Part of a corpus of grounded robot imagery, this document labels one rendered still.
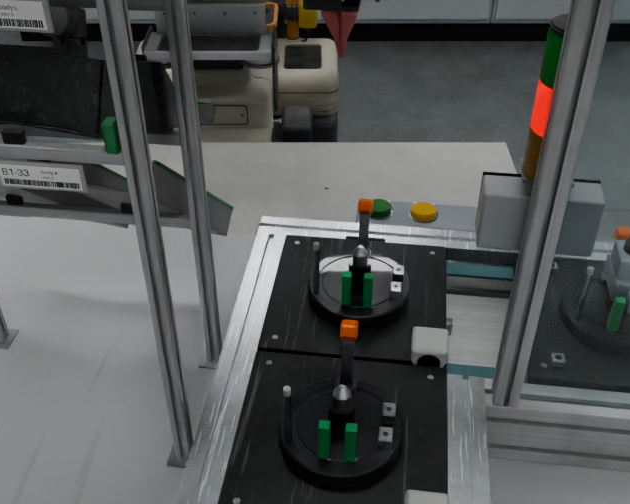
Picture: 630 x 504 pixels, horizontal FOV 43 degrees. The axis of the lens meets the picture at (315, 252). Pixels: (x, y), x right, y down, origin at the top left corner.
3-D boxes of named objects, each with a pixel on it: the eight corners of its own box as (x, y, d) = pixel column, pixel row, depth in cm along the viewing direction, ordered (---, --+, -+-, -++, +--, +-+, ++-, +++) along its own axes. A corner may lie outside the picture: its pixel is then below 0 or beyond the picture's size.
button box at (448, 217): (357, 227, 133) (358, 196, 129) (484, 236, 131) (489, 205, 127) (353, 252, 127) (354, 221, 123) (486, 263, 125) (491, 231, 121)
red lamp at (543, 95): (528, 114, 79) (536, 68, 76) (579, 117, 78) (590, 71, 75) (532, 139, 75) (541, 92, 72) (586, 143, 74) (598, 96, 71)
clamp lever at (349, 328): (338, 378, 93) (341, 318, 91) (354, 379, 93) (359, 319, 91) (335, 392, 90) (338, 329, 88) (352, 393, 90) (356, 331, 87)
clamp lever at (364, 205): (355, 250, 112) (359, 197, 110) (369, 251, 112) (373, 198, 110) (354, 257, 109) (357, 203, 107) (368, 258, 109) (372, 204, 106)
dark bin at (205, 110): (122, 108, 105) (126, 51, 104) (213, 122, 102) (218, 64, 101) (-17, 119, 79) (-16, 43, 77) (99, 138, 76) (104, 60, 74)
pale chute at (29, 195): (50, 213, 121) (57, 185, 121) (128, 228, 118) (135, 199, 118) (-76, 170, 94) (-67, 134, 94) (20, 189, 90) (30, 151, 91)
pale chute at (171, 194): (146, 220, 119) (152, 192, 120) (227, 236, 116) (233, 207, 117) (45, 179, 92) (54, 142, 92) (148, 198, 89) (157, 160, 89)
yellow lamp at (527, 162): (519, 157, 82) (527, 115, 79) (569, 160, 81) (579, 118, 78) (523, 184, 78) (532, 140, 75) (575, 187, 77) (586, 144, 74)
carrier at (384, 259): (286, 244, 121) (284, 175, 113) (445, 256, 118) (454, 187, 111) (257, 359, 102) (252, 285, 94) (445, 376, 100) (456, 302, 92)
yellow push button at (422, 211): (410, 210, 127) (411, 200, 126) (435, 212, 127) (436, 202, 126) (409, 225, 124) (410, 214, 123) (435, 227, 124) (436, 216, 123)
